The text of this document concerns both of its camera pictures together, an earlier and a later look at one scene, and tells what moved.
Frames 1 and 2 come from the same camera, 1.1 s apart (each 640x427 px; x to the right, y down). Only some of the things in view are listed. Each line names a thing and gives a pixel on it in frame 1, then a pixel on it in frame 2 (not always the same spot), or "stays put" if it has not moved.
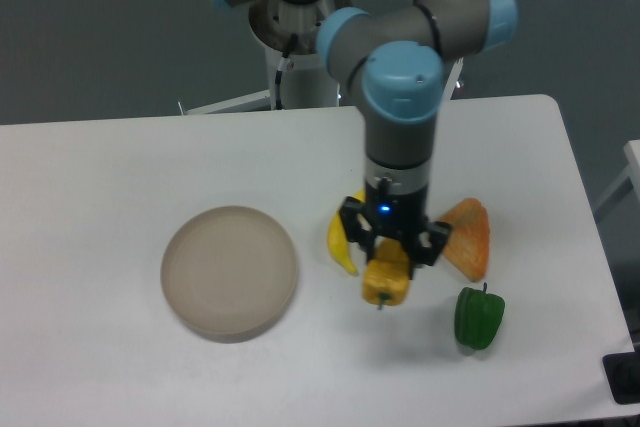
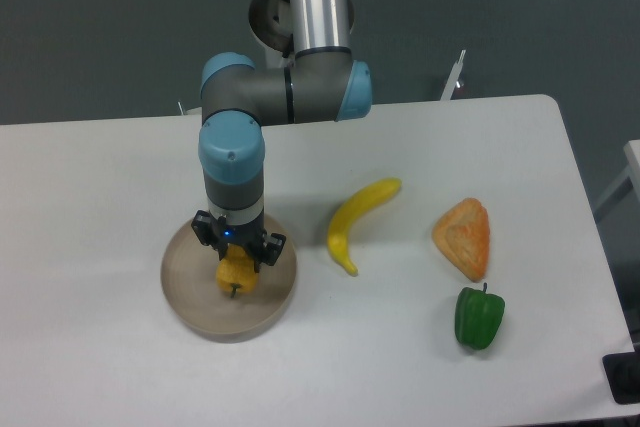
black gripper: x=395 y=215 to x=248 y=234
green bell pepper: x=477 y=315 stays put
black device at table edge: x=623 y=375 stays put
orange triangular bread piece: x=467 y=243 stays put
